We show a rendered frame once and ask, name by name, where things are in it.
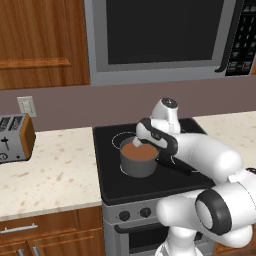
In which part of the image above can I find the microwave door with dark window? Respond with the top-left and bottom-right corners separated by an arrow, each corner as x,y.
91,0 -> 246,73

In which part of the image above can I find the black oven knob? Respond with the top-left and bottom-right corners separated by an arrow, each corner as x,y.
139,206 -> 153,219
118,209 -> 131,223

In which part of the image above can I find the dark microwave door handle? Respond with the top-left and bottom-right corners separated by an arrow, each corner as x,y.
214,0 -> 247,74

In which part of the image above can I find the silver toaster with wooden side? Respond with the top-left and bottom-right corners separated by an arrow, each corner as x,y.
0,112 -> 37,165

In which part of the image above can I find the narrow wooden cupboard panel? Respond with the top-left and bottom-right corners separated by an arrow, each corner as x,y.
77,205 -> 104,232

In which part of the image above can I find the silver microwave oven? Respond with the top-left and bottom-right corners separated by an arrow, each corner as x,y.
83,0 -> 256,87

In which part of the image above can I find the oven door with dark window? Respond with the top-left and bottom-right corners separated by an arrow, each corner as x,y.
113,221 -> 216,256

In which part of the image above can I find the brown hot chocolate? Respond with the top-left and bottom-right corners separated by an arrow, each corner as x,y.
120,143 -> 159,162

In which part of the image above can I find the silver oven range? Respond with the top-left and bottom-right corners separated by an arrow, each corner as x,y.
101,190 -> 218,256

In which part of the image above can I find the grey saucepan with black handle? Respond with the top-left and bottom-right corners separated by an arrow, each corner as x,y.
118,135 -> 194,179

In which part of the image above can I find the dark oven door handle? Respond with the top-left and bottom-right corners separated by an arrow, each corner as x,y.
114,222 -> 168,235

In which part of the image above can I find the wooden wall cupboard door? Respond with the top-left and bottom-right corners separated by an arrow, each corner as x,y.
0,0 -> 91,91

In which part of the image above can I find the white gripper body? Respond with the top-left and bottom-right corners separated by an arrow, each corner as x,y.
132,134 -> 146,149

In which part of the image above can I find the white wall socket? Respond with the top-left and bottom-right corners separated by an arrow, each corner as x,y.
16,95 -> 38,118

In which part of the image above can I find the wooden base cupboard door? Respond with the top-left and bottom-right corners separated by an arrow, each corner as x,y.
0,240 -> 30,256
27,227 -> 106,256

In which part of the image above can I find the silver drawer handle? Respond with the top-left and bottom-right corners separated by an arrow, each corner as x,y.
0,223 -> 39,235

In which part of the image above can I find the wooden drawer front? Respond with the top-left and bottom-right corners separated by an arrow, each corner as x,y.
0,209 -> 80,238

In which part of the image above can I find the black hob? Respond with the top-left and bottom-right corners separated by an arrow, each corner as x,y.
92,117 -> 218,206

